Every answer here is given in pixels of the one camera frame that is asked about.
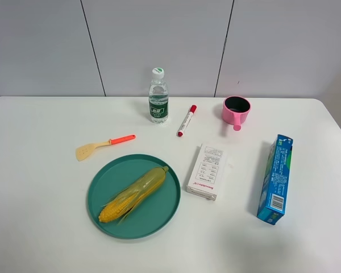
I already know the yellow green toy corn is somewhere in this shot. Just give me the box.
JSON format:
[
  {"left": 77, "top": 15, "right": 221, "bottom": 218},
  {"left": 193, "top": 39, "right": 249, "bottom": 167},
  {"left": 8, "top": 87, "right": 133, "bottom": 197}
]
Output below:
[{"left": 98, "top": 166, "right": 169, "bottom": 223}]

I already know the red white marker pen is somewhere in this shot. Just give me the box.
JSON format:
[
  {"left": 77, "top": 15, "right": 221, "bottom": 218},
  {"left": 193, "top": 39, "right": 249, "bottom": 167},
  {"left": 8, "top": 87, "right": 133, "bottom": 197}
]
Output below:
[{"left": 177, "top": 105, "right": 197, "bottom": 137}]

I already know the clear water bottle green label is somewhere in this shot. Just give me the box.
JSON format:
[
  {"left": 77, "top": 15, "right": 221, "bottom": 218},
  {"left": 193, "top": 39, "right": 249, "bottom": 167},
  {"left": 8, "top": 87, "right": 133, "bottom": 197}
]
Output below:
[{"left": 148, "top": 68, "right": 169, "bottom": 123}]

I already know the white cardboard box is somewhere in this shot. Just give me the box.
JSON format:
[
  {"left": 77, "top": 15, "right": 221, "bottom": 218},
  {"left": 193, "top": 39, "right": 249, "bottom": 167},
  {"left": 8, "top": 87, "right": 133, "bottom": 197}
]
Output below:
[{"left": 186, "top": 143, "right": 228, "bottom": 201}]

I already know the pink toy saucepan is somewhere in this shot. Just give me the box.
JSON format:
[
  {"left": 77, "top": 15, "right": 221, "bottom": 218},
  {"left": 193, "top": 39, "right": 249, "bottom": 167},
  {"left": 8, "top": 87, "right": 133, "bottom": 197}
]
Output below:
[{"left": 222, "top": 96, "right": 251, "bottom": 131}]

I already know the teal round plate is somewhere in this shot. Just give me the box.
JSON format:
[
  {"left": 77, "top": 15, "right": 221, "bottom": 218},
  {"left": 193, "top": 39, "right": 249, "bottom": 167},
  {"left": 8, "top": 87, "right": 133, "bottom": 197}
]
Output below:
[{"left": 87, "top": 154, "right": 181, "bottom": 239}]

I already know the blue long box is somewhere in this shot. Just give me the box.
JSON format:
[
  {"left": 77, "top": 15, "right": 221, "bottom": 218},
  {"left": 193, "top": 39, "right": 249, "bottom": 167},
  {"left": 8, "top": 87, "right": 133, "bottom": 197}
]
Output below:
[{"left": 257, "top": 134, "right": 293, "bottom": 225}]

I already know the yellow spatula orange handle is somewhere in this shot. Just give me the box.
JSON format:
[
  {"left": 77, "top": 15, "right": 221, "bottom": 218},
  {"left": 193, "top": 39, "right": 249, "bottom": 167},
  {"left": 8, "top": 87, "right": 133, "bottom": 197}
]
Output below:
[{"left": 75, "top": 134, "right": 136, "bottom": 162}]

